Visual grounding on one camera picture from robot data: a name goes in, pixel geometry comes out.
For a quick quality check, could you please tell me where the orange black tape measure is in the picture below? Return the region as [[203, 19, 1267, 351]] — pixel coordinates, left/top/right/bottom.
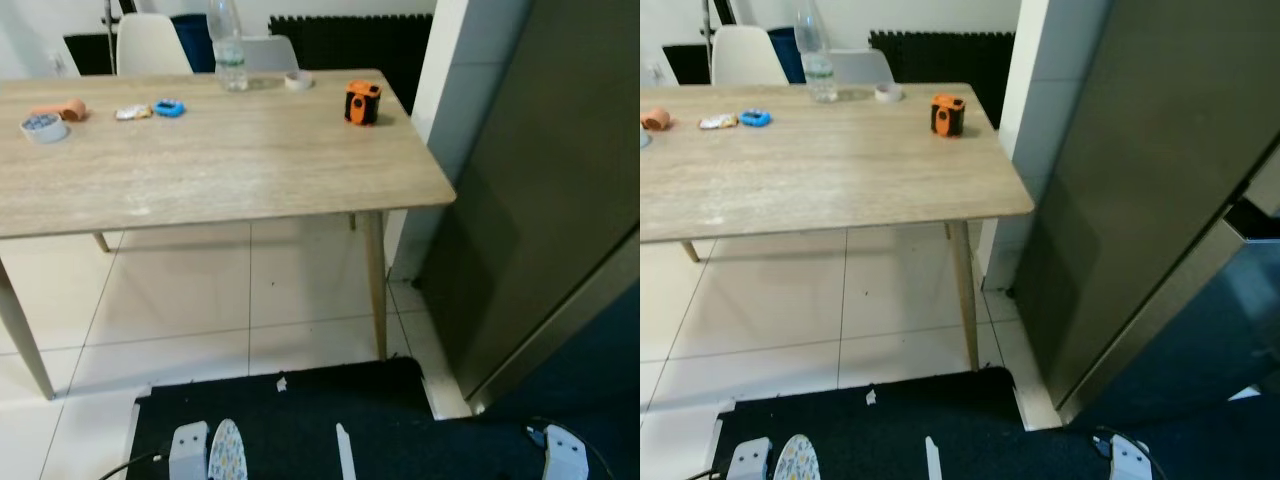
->
[[930, 93, 968, 138], [344, 80, 383, 127]]

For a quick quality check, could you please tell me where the light wooden table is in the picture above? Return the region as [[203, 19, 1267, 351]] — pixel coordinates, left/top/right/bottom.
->
[[640, 82, 1035, 373], [0, 68, 457, 401]]

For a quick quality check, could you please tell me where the blue bin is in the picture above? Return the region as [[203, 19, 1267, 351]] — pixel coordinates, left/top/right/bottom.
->
[[770, 26, 807, 85], [170, 13, 216, 74]]

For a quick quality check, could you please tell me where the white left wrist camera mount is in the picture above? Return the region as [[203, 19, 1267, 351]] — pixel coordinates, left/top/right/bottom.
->
[[168, 421, 209, 480], [742, 437, 773, 480]]

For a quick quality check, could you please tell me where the grey chair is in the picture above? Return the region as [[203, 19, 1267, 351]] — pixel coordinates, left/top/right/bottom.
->
[[830, 48, 895, 87], [243, 35, 300, 74]]

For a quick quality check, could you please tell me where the small black panel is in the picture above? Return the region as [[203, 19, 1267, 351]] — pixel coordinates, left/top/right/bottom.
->
[[63, 33, 118, 77], [662, 44, 714, 86]]

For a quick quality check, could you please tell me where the grey blue fridge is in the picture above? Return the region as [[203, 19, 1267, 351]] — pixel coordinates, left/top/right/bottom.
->
[[1010, 0, 1280, 431], [415, 0, 641, 416]]

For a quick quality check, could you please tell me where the white plastic chair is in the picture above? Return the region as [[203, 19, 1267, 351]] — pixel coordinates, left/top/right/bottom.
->
[[712, 25, 789, 87], [115, 12, 192, 77]]

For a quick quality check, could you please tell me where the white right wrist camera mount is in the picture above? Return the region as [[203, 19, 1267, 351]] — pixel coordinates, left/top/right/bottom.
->
[[540, 424, 589, 480], [1110, 434, 1153, 480]]

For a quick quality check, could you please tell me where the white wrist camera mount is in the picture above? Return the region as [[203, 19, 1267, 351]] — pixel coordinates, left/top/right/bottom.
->
[[540, 424, 589, 480], [168, 421, 209, 480], [1110, 434, 1153, 480], [742, 437, 773, 480]]

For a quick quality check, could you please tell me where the floral patterned plate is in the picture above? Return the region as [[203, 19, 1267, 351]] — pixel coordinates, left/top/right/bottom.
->
[[207, 419, 248, 480], [775, 434, 821, 480]]

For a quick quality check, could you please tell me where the clear plastic water bottle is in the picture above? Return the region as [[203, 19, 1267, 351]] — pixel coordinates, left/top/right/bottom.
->
[[795, 0, 839, 103], [207, 0, 249, 93]]

